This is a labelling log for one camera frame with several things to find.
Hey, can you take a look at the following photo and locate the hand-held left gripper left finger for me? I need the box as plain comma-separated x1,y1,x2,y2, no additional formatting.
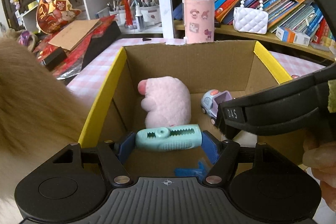
51,131,137,185

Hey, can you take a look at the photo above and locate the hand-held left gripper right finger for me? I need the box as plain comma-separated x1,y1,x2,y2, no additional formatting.
201,130,297,185

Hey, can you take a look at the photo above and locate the teal crocodile clip toy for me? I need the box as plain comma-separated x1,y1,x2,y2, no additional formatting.
135,124,204,152

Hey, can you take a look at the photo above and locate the purple toy truck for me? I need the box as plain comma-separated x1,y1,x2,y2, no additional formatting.
201,90,234,126

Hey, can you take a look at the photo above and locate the large pink pig plush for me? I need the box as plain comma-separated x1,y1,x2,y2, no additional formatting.
137,76,192,128

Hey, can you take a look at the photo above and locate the yellow cardboard box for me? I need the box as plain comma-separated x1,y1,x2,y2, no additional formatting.
77,40,305,177

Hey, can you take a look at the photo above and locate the person's right hand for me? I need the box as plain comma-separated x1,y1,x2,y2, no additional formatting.
302,132,336,214

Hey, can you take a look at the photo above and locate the row of colourful leaning books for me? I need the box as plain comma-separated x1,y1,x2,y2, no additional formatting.
173,0,336,46

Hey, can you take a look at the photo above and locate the red thick dictionary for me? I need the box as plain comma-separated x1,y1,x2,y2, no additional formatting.
314,18,336,46

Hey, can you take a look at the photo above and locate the orange blue white carton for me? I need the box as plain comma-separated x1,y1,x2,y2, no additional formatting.
276,26,311,46

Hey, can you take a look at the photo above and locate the grey flat case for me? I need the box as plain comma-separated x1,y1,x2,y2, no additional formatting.
311,43,331,51

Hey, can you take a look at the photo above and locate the white quilted handbag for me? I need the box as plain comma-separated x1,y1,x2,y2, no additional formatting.
233,0,269,35

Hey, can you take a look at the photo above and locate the pink printed table mat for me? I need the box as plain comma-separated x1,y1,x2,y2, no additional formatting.
66,38,331,93

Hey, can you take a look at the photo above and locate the black box with cardboard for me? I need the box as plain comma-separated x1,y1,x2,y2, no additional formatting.
33,17,118,77

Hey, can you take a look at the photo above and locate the long black box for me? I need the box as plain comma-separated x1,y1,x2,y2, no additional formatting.
81,21,122,69

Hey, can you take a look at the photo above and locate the beige fluffy fur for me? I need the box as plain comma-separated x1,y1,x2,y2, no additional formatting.
0,28,91,224

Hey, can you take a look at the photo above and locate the small black box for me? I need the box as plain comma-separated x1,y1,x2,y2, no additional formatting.
39,46,67,72

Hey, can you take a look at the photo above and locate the pink cylinder container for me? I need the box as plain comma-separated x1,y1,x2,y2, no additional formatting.
182,0,216,44

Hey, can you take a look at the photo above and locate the flat cardboard sheet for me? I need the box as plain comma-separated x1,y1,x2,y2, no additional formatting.
49,18,101,51

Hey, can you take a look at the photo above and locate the small spray bottle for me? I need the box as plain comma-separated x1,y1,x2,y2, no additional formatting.
134,5,145,32

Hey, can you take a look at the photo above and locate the white pen cup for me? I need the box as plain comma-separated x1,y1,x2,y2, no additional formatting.
108,0,126,28
139,0,161,26

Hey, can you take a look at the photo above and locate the red tassel ornament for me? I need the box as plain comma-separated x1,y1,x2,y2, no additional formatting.
121,0,134,29

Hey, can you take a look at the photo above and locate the purple plastic toy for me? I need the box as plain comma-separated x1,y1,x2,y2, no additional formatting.
17,30,37,52

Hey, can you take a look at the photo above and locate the fortune god paper decoration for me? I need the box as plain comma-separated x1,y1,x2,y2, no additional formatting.
35,0,82,35

